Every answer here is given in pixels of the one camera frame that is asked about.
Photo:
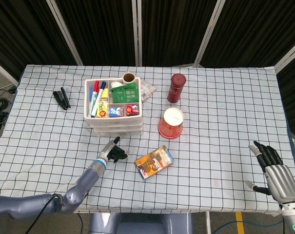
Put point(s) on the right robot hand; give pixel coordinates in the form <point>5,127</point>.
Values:
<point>281,180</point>

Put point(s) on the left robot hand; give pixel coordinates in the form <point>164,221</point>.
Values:
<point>108,150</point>

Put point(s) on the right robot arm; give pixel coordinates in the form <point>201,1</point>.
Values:
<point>292,219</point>

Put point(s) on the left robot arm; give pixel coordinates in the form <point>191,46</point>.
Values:
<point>88,178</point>

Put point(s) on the white drawer organizer box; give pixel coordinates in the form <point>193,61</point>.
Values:
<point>113,118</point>

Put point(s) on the blue candy packet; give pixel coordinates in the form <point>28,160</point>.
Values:
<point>116,111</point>

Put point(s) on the yellow cartoon sticker pack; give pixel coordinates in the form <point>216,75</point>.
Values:
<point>102,109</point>

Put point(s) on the red candy packet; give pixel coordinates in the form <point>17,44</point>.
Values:
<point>132,109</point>

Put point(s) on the orange printed carton box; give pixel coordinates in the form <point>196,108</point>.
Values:
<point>154,162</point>

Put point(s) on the yellow note pad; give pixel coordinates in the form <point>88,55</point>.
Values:
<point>104,94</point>

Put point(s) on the green tea packet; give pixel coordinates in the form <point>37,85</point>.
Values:
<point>125,96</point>
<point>132,85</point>

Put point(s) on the blue cap whiteboard marker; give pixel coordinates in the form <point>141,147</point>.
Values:
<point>101,93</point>

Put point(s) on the blue card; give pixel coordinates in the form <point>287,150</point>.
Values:
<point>91,95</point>

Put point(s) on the white black checked tablecloth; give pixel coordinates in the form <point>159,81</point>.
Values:
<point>222,146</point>

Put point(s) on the orange paper cup red lid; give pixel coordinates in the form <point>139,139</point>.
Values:
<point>171,124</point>

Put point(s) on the black binder clip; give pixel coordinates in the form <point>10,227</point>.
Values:
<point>62,98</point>

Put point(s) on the crumpled newspaper wrapper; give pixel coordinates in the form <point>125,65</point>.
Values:
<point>147,91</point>

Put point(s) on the brown cardboard tube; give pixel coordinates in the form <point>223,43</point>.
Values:
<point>129,78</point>

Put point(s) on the grey robot torso base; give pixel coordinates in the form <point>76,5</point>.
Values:
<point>137,224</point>

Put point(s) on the white table leg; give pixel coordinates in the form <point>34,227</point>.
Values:
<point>208,223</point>

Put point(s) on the dark red thermos bottle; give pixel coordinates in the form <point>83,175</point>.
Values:
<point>176,90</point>

